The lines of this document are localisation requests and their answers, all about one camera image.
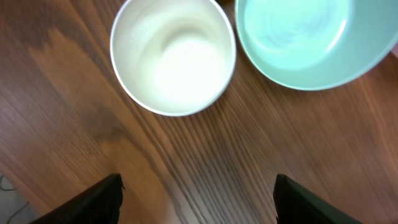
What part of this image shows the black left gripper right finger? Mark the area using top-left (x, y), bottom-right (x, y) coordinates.
top-left (273, 174), bottom-right (360, 224)

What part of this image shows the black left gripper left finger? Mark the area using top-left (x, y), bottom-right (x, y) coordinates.
top-left (31, 173), bottom-right (124, 224)

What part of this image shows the cream cup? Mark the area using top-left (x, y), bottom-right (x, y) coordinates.
top-left (109, 0), bottom-right (237, 116)

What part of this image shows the mint green bowl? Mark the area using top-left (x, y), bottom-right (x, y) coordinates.
top-left (234, 0), bottom-right (397, 91)

